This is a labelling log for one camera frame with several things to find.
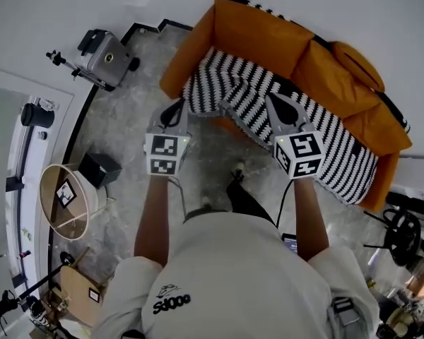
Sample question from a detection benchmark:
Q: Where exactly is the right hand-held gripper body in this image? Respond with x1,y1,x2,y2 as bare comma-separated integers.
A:
270,113,327,181

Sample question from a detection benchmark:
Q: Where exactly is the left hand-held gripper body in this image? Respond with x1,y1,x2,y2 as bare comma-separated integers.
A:
144,113,192,178

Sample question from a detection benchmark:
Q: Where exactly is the black white zigzag blanket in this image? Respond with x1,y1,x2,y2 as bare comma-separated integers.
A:
182,46,379,206

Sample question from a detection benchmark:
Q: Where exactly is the orange sofa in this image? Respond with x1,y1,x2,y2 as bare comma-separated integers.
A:
158,0,414,214

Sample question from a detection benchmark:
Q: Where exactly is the person's right forearm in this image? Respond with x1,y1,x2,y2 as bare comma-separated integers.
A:
290,177,331,263

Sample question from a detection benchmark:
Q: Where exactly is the person's left forearm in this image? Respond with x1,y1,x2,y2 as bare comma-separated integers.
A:
133,175,175,268

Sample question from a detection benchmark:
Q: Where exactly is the black box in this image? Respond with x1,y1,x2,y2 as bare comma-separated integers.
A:
78,151,123,191

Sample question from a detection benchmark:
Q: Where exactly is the person's black trouser leg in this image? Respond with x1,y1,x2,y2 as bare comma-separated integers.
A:
225,179,277,230

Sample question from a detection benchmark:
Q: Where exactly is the orange cushion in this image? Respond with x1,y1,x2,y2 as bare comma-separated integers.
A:
331,40,387,93

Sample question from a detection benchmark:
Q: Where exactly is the silver suitcase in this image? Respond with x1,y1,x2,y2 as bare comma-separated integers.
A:
73,28,141,92

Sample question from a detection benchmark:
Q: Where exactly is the black smartphone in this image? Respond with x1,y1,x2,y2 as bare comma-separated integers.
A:
281,232,300,254

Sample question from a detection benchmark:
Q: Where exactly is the black cylindrical bin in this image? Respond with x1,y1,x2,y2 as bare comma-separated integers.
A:
20,102,56,130

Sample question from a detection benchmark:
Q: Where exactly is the beige round lampshade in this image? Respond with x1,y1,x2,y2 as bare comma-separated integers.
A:
38,163,109,242

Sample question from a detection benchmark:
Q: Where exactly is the black metal chair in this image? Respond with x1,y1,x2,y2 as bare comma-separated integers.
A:
363,206,424,268

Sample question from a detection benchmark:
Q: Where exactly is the person's white t-shirt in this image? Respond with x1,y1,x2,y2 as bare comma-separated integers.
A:
101,211,381,339

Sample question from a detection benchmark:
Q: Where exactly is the wooden chair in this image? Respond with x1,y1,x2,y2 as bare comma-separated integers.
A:
57,246,114,328

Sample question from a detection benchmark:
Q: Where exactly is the black white sneaker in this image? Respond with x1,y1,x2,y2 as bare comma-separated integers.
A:
28,295,52,328

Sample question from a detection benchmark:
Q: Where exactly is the black floor stand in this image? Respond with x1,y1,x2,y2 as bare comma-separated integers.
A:
0,259,75,335

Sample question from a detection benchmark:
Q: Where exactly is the left hand-held gripper cable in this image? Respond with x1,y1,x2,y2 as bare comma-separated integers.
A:
168,175,189,222

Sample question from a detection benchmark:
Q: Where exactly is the hand-held gripper cable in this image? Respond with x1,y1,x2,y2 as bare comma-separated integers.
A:
168,175,189,222
274,179,295,230

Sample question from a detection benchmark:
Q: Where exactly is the right hand-held gripper cable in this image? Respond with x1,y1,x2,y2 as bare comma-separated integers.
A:
274,179,295,230

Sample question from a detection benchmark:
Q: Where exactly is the black white picture frame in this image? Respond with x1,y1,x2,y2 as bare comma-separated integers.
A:
54,178,78,210

